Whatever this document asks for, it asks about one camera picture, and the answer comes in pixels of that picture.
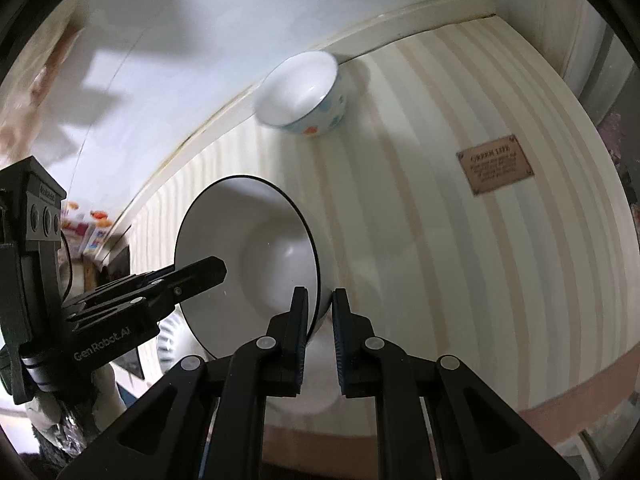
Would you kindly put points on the person's left hand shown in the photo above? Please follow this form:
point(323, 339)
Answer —
point(107, 395)

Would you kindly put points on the white bowl with coloured hearts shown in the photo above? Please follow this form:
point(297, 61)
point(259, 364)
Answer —
point(300, 90)

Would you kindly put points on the white blue-striped plate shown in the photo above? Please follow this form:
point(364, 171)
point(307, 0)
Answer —
point(167, 342)

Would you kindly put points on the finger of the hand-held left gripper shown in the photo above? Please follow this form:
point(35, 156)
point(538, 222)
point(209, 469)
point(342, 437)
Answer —
point(195, 275)

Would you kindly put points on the striped cat-printed cloth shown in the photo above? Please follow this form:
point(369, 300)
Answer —
point(450, 260)

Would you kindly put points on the white bowl with black rim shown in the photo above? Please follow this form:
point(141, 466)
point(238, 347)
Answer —
point(260, 250)

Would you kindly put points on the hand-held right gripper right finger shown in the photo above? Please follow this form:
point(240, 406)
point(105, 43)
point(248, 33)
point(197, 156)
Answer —
point(341, 340)

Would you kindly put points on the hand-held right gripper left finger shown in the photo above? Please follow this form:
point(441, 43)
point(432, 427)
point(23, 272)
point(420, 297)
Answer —
point(300, 332)

